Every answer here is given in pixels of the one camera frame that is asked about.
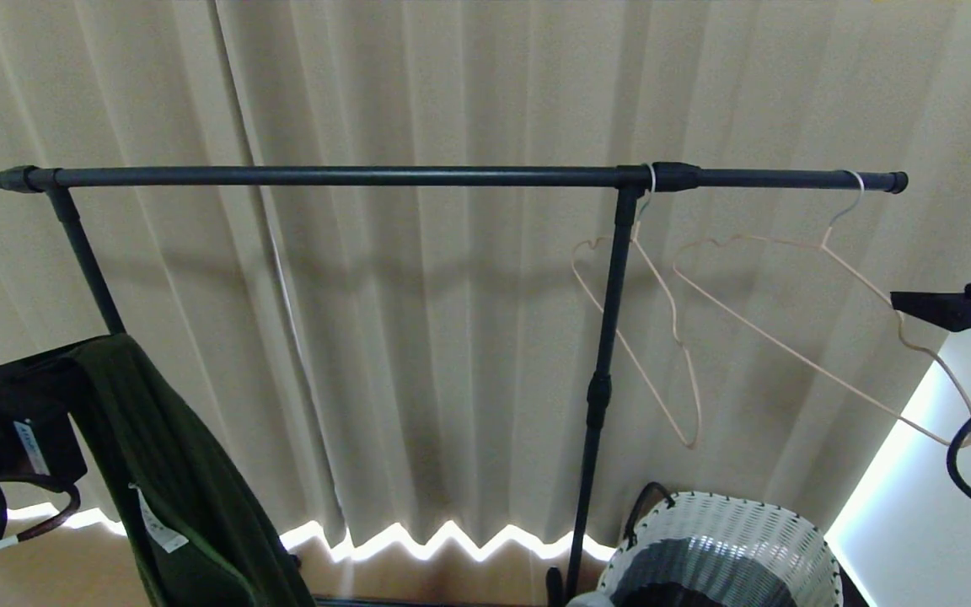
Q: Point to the pink clothes hanger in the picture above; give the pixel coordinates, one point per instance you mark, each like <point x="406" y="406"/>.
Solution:
<point x="695" y="405"/>
<point x="789" y="345"/>

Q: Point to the green long-sleeved shirt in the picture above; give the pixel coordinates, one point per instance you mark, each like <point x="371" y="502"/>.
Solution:
<point x="165" y="455"/>

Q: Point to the black clothes rack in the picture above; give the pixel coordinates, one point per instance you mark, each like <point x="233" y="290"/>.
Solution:
<point x="367" y="176"/>

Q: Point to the white laundry basket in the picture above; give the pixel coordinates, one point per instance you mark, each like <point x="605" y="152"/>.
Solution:
<point x="730" y="523"/>

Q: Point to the beige curtain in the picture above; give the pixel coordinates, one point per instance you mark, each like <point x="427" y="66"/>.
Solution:
<point x="452" y="354"/>

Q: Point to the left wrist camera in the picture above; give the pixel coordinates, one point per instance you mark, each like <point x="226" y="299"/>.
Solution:
<point x="47" y="396"/>

